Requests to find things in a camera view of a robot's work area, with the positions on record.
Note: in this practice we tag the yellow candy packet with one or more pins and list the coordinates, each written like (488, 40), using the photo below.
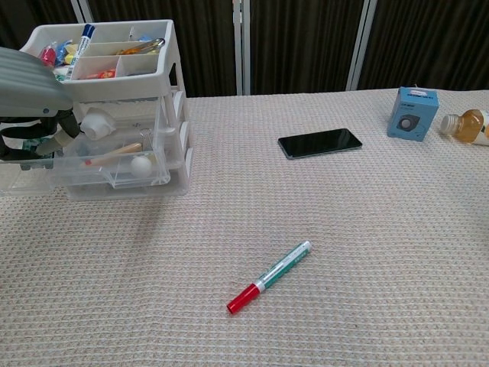
(70, 53)

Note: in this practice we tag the tea bottle with white cap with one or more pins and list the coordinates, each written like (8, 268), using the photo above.
(468, 124)

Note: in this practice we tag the orange red wrapped candies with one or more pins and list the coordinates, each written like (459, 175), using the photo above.
(101, 73)

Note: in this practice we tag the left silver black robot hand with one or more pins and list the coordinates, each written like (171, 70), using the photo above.
(26, 84)

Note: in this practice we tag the white plastic drawer organizer frame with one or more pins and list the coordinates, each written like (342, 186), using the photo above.
(126, 82)

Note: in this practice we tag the blue capped whiteboard marker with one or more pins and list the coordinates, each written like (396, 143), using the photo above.
(83, 42)

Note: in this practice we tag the blue cardboard box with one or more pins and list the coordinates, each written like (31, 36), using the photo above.
(410, 122)

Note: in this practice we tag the white ping pong ball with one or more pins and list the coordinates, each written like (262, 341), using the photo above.
(141, 166)

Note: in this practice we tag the green red candy packet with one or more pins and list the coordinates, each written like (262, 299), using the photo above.
(59, 76)

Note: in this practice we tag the wooden stick with red tip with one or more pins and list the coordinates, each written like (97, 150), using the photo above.
(114, 153)

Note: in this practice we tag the beige woven tablecloth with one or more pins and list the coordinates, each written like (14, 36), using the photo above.
(305, 229)

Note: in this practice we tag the clear binder clip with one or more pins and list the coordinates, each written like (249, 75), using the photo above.
(145, 138)

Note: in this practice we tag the black smartphone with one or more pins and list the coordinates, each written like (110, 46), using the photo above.
(319, 142)

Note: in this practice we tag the red capped green marker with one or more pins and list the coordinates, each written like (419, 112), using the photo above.
(275, 273)

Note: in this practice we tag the blue candy packet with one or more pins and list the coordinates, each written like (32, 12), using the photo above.
(144, 37)

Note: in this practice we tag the dark folding partition screen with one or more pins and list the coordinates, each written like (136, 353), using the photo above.
(305, 46)

